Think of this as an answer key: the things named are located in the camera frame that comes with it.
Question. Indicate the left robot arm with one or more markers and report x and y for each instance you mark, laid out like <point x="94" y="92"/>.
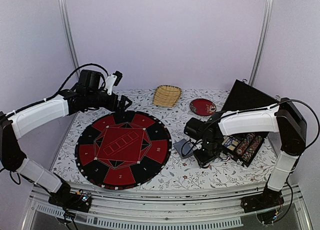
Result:
<point x="94" y="90"/>

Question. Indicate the poker chip row in case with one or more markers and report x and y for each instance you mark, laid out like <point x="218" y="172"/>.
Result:
<point x="244" y="144"/>

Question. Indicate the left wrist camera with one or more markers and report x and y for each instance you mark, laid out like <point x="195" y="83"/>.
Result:
<point x="111" y="81"/>

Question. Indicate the blue checkered card deck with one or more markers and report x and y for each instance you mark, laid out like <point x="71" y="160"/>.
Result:
<point x="184" y="148"/>

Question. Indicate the round red black poker mat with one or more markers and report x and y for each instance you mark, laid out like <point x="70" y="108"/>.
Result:
<point x="123" y="150"/>

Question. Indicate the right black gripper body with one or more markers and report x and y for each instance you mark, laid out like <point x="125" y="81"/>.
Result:
<point x="210" y="151"/>

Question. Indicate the right aluminium corner post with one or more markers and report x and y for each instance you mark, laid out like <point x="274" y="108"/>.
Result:
<point x="261" y="42"/>

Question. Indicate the left aluminium corner post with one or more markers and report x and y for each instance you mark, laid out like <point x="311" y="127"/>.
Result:
<point x="68" y="32"/>

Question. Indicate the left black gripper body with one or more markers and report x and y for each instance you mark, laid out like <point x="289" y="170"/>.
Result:
<point x="111" y="106"/>

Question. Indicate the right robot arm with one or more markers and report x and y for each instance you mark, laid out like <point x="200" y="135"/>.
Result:
<point x="283" y="118"/>

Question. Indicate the boxed card deck in case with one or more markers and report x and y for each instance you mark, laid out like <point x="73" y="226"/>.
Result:
<point x="230" y="142"/>

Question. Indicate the black poker chip case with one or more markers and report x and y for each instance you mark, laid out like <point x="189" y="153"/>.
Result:
<point x="244" y="97"/>

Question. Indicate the aluminium corner post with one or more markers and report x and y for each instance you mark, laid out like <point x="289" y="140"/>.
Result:
<point x="68" y="32"/>
<point x="261" y="42"/>

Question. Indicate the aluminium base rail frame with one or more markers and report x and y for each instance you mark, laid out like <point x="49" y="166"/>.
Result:
<point x="141" y="209"/>

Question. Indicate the red floral round plate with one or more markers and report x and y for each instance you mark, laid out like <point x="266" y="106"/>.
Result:
<point x="202" y="107"/>

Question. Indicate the woven bamboo basket tray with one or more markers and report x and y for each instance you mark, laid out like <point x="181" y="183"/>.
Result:
<point x="166" y="96"/>

